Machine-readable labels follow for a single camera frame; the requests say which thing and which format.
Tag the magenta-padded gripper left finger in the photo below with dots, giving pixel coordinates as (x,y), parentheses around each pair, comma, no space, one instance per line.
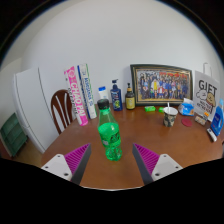
(58,165)

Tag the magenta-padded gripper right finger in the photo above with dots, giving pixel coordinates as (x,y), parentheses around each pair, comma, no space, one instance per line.
(165,165)

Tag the green plastic drink bottle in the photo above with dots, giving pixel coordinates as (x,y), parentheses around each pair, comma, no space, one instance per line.
(109,131)

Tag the patterned paper cup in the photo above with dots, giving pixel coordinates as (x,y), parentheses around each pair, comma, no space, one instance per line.
(170,119)

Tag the flat round red coaster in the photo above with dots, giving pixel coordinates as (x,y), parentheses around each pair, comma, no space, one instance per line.
(186,122)

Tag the green plastic crate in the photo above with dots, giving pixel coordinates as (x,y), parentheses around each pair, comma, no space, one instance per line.
(12,135)

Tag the small white device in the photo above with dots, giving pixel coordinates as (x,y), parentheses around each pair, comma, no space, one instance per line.
(212,134)

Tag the small patterned packet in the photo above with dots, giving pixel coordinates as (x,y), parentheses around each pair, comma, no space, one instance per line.
(200,120)

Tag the dark wooden chair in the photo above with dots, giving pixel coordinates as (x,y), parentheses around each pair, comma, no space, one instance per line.
(57,106)

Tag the white stirrer stick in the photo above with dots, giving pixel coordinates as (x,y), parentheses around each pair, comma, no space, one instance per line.
(168,106)

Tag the blue tissue pack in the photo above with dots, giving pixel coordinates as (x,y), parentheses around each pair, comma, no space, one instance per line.
(186,108)

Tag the white cabinet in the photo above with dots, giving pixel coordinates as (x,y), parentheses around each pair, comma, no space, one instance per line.
(31,106)

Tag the blue mouthwash bottle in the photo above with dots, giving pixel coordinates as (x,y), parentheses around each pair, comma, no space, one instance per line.
(217,121)

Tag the long pink printed box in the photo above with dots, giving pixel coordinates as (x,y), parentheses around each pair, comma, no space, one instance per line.
(76,96)

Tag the brown pump bottle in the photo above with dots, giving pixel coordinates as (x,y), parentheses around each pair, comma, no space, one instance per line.
(130,100)

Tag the long white printed box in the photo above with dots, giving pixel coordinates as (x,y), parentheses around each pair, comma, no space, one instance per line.
(87,90)

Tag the framed cartoon group picture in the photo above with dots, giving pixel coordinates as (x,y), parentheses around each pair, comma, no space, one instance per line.
(161,83)

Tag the blue pump bottle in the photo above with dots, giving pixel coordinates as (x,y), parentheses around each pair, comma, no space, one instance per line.
(116,98)

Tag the white printed gift bag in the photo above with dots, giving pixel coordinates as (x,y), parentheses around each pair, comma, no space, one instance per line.
(206,91)

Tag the white bottle with blue cap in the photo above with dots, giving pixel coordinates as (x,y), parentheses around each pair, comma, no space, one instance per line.
(103,92)

